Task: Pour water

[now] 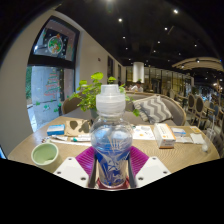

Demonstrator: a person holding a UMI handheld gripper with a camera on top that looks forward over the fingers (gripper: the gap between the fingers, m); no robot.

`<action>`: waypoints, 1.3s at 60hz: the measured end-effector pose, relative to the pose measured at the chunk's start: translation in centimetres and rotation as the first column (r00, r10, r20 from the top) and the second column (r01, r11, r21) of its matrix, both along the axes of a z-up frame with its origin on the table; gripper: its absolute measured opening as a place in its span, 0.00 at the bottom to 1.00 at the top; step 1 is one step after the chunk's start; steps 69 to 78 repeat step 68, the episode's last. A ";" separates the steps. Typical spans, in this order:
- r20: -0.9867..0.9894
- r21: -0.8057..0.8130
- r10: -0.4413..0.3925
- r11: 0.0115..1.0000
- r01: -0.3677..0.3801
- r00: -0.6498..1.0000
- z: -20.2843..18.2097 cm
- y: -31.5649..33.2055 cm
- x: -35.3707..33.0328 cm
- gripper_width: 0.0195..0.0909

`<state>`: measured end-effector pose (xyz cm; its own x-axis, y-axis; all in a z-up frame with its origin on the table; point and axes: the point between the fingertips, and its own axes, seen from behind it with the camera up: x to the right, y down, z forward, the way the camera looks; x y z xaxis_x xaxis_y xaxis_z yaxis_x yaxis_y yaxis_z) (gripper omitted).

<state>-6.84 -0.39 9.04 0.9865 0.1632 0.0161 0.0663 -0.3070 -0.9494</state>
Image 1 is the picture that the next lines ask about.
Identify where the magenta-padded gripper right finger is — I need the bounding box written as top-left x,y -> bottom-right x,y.
128,145 -> 172,188

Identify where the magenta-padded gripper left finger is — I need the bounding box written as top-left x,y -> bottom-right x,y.
53,145 -> 98,189

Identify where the clear blue-labelled water bottle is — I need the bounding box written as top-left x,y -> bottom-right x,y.
89,83 -> 134,189

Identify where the pale green mug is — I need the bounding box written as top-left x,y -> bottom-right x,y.
30,142 -> 60,168

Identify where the white pen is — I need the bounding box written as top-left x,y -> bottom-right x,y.
49,134 -> 92,144

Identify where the white box with orange print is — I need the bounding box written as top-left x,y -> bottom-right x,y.
153,122 -> 177,150

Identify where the white printed leaflet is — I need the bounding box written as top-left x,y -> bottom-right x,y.
132,124 -> 156,141

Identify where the flat blue box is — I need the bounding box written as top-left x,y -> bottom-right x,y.
46,124 -> 66,137

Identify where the white paper packet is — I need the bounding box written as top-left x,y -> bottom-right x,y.
171,127 -> 188,144

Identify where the white napkin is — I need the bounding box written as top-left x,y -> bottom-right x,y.
189,133 -> 207,145

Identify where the small yellow card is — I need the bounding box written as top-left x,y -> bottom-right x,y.
189,125 -> 203,134

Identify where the grey chevron pillow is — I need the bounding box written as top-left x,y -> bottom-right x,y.
132,94 -> 174,125

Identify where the grey curved sofa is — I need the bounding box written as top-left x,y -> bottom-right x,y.
61,91 -> 188,127

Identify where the green potted plant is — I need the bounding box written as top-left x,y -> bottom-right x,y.
68,72 -> 141,119

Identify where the group of dining chairs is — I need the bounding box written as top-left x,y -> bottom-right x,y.
168,88 -> 224,134

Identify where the person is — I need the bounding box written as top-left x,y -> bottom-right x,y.
130,80 -> 144,93

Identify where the dark framed decorated window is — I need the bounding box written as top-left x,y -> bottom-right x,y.
25,16 -> 81,133

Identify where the group of ceiling lights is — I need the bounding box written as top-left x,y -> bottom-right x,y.
106,0 -> 201,64

